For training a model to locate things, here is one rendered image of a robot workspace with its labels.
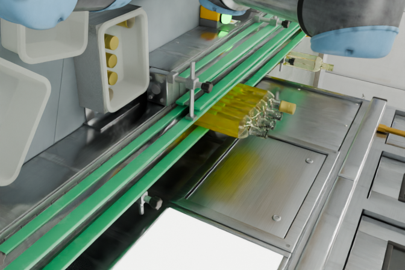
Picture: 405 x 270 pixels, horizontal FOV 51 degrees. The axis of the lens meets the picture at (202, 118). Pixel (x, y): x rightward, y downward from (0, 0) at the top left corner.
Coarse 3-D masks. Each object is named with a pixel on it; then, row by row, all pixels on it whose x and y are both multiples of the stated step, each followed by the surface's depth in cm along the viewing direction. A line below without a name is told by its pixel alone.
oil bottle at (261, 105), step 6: (228, 96) 132; (234, 96) 132; (240, 96) 132; (246, 96) 132; (252, 96) 132; (240, 102) 130; (246, 102) 129; (252, 102) 129; (258, 102) 129; (264, 102) 130; (258, 108) 128; (264, 108) 128; (264, 114) 129
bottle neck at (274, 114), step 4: (268, 108) 129; (268, 112) 128; (272, 112) 128; (276, 112) 128; (280, 112) 127; (268, 116) 129; (272, 116) 128; (276, 116) 127; (280, 116) 127; (280, 120) 128
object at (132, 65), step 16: (128, 16) 99; (144, 16) 104; (112, 32) 106; (128, 32) 108; (144, 32) 106; (128, 48) 111; (144, 48) 109; (128, 64) 113; (144, 64) 111; (128, 80) 115; (144, 80) 113; (128, 96) 109; (112, 112) 104
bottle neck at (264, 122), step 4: (260, 116) 125; (260, 120) 124; (264, 120) 124; (268, 120) 123; (272, 120) 123; (260, 124) 124; (264, 124) 124; (268, 124) 123; (272, 124) 122; (268, 128) 124; (272, 128) 123
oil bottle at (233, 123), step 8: (208, 112) 123; (216, 112) 123; (224, 112) 123; (232, 112) 123; (200, 120) 125; (208, 120) 124; (216, 120) 122; (224, 120) 121; (232, 120) 120; (240, 120) 120; (248, 120) 120; (208, 128) 125; (216, 128) 124; (224, 128) 122; (232, 128) 121; (240, 128) 119; (248, 128) 120; (232, 136) 122; (240, 136) 121
